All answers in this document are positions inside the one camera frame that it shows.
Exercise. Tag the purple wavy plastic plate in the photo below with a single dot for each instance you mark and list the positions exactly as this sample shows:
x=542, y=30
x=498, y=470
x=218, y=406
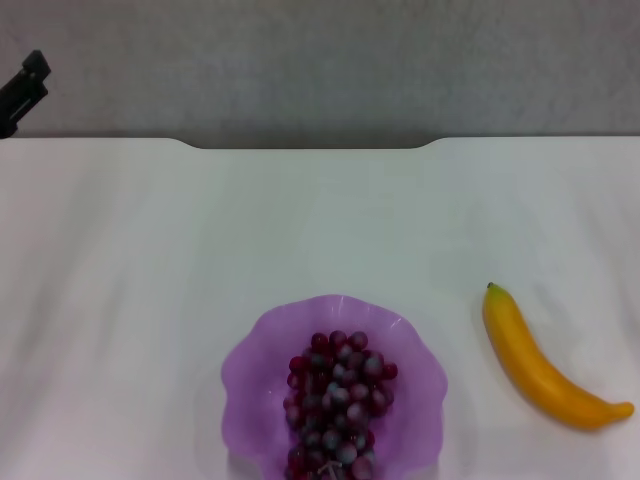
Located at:
x=250, y=375

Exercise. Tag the yellow plastic banana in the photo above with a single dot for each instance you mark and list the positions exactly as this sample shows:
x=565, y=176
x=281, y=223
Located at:
x=530, y=370

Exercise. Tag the dark red grape bunch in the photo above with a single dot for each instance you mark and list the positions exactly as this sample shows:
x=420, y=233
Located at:
x=335, y=400

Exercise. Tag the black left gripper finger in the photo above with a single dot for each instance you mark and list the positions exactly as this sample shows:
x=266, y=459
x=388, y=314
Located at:
x=22, y=92

